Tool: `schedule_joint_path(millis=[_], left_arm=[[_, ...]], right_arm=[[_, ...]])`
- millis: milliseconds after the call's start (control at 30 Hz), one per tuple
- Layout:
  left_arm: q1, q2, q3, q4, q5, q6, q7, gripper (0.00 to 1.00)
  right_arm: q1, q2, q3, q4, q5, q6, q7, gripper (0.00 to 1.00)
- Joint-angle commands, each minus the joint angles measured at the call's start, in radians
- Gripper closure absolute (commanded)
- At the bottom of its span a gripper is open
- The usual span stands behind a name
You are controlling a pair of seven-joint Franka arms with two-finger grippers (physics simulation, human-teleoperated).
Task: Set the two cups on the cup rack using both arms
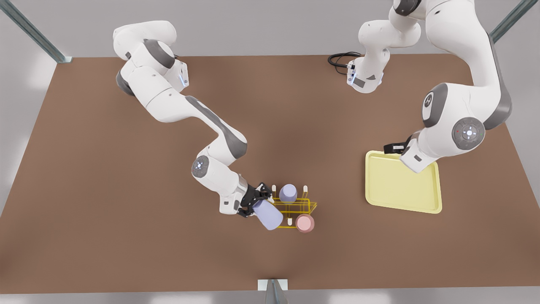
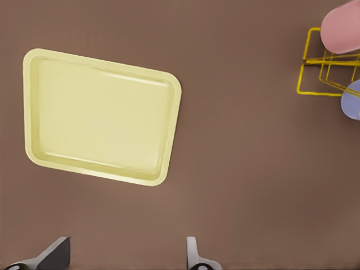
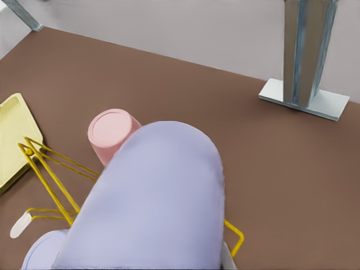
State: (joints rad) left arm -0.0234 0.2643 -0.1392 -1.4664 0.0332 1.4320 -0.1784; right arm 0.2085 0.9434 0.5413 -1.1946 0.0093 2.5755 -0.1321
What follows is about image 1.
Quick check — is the large lavender cup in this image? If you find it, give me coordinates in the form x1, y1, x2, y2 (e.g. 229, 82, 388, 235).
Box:
252, 199, 284, 231

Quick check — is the small lavender cup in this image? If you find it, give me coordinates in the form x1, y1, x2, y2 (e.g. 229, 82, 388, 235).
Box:
279, 184, 298, 204

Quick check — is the pale yellow tray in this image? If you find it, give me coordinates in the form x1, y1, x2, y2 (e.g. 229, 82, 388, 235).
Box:
365, 150, 443, 214

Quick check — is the pink cup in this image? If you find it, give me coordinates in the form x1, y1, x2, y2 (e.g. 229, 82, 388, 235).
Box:
295, 214, 315, 233

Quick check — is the yellow wire cup rack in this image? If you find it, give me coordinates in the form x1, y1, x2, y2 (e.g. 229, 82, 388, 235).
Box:
270, 185, 318, 229

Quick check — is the silver frame post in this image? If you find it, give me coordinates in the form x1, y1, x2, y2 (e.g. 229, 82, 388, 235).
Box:
0, 0, 73, 64
489, 0, 540, 43
258, 279, 289, 304

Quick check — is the black cable loop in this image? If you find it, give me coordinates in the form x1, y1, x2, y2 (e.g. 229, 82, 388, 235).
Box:
328, 52, 363, 75

